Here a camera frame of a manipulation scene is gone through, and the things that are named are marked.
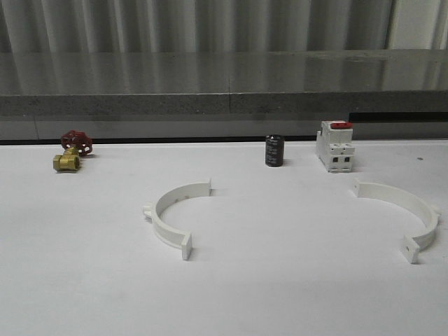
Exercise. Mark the white half pipe clamp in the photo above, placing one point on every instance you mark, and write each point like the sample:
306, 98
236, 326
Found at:
171, 236
411, 244

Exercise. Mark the black cylindrical capacitor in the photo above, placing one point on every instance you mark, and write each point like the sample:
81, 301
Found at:
274, 150

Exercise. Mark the brass valve red handwheel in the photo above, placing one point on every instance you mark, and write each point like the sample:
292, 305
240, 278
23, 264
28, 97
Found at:
76, 144

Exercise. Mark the grey stone counter ledge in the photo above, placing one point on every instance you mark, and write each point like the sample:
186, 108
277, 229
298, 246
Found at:
125, 96

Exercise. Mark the white circuit breaker red switch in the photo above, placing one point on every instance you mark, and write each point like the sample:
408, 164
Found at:
334, 147

